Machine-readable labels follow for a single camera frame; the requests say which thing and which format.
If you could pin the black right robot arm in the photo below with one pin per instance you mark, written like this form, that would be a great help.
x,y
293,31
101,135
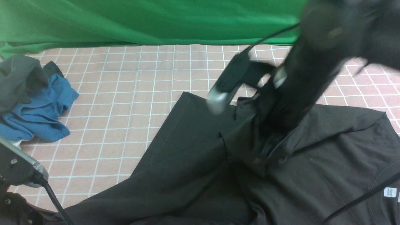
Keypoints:
x,y
331,33

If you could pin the dark teal-gray garment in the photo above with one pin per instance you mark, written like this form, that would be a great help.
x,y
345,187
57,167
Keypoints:
x,y
22,76

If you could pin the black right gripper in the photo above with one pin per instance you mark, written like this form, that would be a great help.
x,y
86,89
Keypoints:
x,y
281,105

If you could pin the white garment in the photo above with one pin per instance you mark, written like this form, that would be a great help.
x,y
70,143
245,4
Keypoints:
x,y
16,143

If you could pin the green backdrop cloth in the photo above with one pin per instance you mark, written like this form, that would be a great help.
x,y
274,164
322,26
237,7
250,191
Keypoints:
x,y
31,26

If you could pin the dark gray long-sleeve top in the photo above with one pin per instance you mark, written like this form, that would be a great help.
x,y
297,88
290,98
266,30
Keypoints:
x,y
202,169

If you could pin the pink checkered tablecloth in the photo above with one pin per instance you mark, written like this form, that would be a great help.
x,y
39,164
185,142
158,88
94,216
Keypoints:
x,y
125,94

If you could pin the blue garment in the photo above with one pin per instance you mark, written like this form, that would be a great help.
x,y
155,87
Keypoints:
x,y
40,117

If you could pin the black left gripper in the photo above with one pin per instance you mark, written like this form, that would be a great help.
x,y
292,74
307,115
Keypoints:
x,y
15,210

